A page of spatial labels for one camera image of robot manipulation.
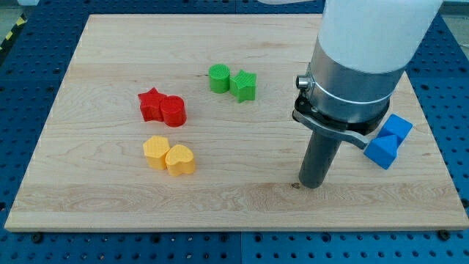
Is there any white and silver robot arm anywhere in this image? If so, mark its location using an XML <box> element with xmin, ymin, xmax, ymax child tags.
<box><xmin>293</xmin><ymin>0</ymin><xmax>442</xmax><ymax>150</ymax></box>

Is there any yellow heart block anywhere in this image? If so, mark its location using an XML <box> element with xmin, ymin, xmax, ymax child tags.
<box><xmin>165</xmin><ymin>144</ymin><xmax>196</xmax><ymax>177</ymax></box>

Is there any yellow hexagon block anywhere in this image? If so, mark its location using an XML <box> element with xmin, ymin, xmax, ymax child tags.
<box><xmin>143</xmin><ymin>136</ymin><xmax>170</xmax><ymax>170</ymax></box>

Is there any green star block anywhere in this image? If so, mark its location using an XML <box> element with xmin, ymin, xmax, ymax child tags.
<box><xmin>229</xmin><ymin>70</ymin><xmax>256</xmax><ymax>103</ymax></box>

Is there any green cylinder block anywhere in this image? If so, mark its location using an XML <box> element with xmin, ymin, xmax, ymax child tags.
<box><xmin>209</xmin><ymin>64</ymin><xmax>230</xmax><ymax>94</ymax></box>

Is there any red cylinder block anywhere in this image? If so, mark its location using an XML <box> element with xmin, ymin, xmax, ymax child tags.
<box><xmin>160</xmin><ymin>95</ymin><xmax>187</xmax><ymax>127</ymax></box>

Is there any light wooden board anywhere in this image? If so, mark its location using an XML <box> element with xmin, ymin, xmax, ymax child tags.
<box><xmin>5</xmin><ymin>15</ymin><xmax>468</xmax><ymax>232</ymax></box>

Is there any red star block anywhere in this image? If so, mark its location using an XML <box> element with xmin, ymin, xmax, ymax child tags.
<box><xmin>138</xmin><ymin>87</ymin><xmax>167</xmax><ymax>122</ymax></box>

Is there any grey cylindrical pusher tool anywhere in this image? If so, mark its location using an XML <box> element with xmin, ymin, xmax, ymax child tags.
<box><xmin>299</xmin><ymin>132</ymin><xmax>341</xmax><ymax>188</ymax></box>

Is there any blue triangle block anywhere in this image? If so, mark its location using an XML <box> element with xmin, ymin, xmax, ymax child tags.
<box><xmin>363</xmin><ymin>135</ymin><xmax>398</xmax><ymax>169</ymax></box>

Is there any blue cube block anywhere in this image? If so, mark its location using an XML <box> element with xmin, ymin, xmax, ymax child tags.
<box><xmin>377</xmin><ymin>114</ymin><xmax>413</xmax><ymax>147</ymax></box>

